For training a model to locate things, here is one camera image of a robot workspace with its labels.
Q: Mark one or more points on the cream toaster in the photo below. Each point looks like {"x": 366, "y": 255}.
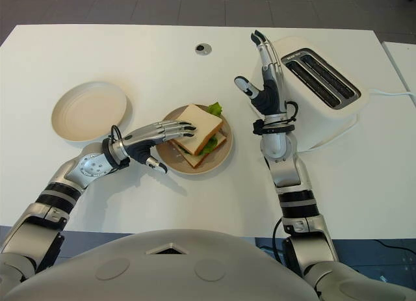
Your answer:
{"x": 325, "y": 119}

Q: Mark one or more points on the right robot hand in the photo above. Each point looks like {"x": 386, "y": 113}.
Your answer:
{"x": 268, "y": 97}

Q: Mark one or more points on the cream plate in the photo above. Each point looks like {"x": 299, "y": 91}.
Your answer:
{"x": 91, "y": 110}

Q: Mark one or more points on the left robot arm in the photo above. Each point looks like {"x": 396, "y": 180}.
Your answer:
{"x": 55, "y": 187}

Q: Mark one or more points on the beige plate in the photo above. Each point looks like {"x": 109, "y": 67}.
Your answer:
{"x": 211, "y": 159}

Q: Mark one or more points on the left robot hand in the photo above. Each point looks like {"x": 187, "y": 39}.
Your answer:
{"x": 143, "y": 139}

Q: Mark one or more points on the bread slice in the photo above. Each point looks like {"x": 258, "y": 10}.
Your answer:
{"x": 196, "y": 160}
{"x": 203, "y": 123}

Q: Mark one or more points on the green lettuce leaf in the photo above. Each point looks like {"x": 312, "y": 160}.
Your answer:
{"x": 215, "y": 108}

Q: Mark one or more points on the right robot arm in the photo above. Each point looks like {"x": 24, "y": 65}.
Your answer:
{"x": 292, "y": 171}

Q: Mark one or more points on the robot body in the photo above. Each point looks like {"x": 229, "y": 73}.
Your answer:
{"x": 162, "y": 275}

